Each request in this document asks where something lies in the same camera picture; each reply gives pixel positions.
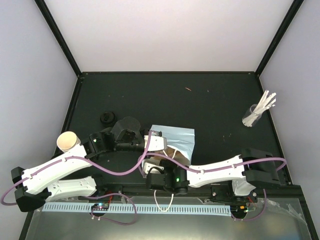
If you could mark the left circuit board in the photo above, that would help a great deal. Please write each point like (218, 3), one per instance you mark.
(100, 207)

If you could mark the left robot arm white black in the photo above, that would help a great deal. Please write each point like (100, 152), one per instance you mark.
(38, 185)

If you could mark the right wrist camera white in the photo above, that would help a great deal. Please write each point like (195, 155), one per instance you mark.
(151, 168)

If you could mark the light blue paper bag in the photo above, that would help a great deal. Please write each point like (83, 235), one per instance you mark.
(178, 138)

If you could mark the black coffee cup lid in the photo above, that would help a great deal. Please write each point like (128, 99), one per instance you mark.
(108, 118)

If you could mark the clear glass straw holder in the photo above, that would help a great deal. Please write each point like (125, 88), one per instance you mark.
(252, 115)

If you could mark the right circuit board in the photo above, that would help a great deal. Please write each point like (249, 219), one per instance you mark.
(237, 209)

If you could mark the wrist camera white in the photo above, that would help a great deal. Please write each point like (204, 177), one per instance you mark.
(156, 141)
(151, 168)

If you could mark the left black frame post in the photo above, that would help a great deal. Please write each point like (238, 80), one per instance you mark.
(48, 17)

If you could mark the black frame post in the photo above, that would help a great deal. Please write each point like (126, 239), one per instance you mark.
(48, 17)
(282, 29)

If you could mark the circuit board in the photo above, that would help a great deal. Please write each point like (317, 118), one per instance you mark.
(100, 207)
(237, 209)

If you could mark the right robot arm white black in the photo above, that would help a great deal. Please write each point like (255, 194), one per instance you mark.
(246, 172)

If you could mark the right black frame post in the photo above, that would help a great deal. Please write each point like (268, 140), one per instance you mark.
(282, 29)

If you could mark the black aluminium frame rail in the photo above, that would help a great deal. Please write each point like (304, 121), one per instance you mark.
(221, 193)

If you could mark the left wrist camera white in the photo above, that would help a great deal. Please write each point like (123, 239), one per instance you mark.
(156, 141)

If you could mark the brown cardboard cup carrier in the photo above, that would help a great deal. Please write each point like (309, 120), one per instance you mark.
(174, 154)

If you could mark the light blue slotted cable duct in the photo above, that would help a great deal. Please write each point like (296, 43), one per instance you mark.
(120, 208)

